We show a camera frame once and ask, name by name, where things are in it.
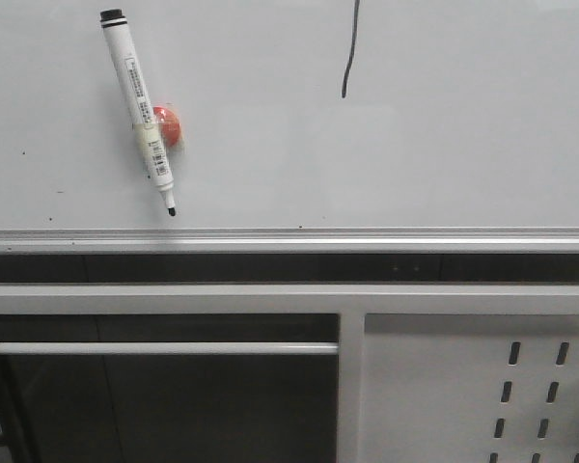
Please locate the red round magnet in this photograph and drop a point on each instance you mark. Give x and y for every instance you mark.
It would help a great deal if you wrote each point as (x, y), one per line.
(169, 123)

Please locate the white marker black tip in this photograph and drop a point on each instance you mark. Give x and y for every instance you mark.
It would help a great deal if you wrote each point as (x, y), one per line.
(147, 131)

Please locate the white horizontal rod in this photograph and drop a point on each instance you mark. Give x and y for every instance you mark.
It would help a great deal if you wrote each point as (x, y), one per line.
(167, 348)

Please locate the grey whiteboard stand frame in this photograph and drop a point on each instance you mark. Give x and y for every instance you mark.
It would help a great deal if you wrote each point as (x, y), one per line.
(427, 373)

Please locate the large whiteboard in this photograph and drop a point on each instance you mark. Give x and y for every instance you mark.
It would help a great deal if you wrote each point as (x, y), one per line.
(306, 126)

